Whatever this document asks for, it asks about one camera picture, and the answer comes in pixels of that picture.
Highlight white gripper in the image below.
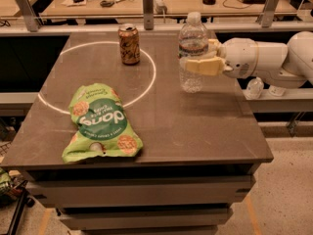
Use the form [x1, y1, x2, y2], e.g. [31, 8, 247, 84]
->
[185, 38, 258, 78]

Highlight clear plastic water bottle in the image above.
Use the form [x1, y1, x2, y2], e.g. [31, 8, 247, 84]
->
[178, 12, 208, 93]

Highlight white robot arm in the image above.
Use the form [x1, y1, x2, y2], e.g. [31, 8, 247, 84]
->
[180, 31, 313, 89]

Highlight left small bottle on shelf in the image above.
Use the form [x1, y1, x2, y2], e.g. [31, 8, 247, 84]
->
[246, 77, 264, 100]

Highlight small bottle on shelf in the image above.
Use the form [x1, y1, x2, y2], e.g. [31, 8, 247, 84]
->
[268, 85, 286, 97]
[246, 77, 264, 100]

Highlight right small bottle on shelf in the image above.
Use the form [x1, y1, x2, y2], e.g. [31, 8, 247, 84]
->
[268, 85, 286, 97]

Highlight white power strip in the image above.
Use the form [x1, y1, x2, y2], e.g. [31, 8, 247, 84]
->
[154, 0, 167, 15]

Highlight gold soda can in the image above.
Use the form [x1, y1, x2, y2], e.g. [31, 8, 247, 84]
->
[118, 23, 140, 65]

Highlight black sunglasses on desk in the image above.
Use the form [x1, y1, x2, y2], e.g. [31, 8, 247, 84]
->
[100, 0, 127, 8]

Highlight green rice chips bag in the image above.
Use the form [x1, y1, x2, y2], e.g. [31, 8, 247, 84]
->
[62, 83, 143, 163]

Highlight grey drawer cabinet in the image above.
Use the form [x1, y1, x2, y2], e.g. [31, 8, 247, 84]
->
[27, 174, 255, 235]

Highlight right metal bracket post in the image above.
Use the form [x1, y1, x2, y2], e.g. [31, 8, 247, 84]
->
[258, 0, 280, 27]

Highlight metal bracket post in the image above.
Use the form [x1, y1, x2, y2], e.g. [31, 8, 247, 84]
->
[16, 0, 41, 32]
[143, 0, 154, 30]
[258, 0, 280, 27]

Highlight middle metal bracket post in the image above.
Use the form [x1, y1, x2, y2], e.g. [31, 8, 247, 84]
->
[143, 0, 154, 30]

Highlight left metal bracket post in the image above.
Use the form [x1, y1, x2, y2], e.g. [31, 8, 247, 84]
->
[16, 0, 41, 32]

